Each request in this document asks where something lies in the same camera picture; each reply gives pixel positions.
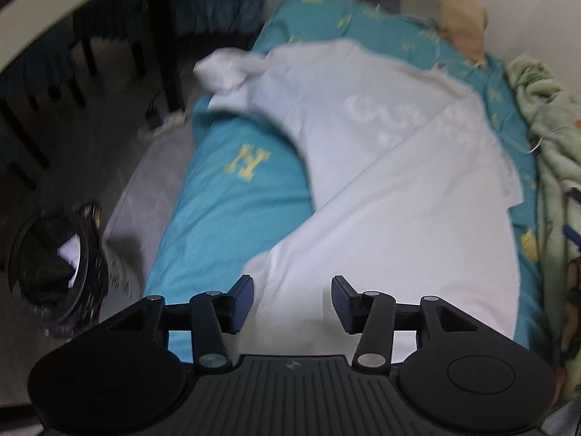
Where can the white t-shirt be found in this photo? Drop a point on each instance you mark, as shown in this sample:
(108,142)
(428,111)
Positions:
(390,200)

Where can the black trash bin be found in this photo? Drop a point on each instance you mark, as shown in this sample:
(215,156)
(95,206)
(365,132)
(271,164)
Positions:
(54,263)

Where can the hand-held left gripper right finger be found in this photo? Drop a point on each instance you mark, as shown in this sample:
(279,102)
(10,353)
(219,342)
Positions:
(344,305)

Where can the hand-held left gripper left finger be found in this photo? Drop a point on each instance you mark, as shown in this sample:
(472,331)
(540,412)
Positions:
(241,300)

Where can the teal bed sheet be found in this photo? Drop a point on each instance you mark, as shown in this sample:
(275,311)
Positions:
(236,190)

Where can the green patterned blanket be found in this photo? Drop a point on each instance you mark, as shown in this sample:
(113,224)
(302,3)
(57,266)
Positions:
(551,177)

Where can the dark wooden table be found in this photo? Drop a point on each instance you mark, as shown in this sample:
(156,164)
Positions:
(168,32)

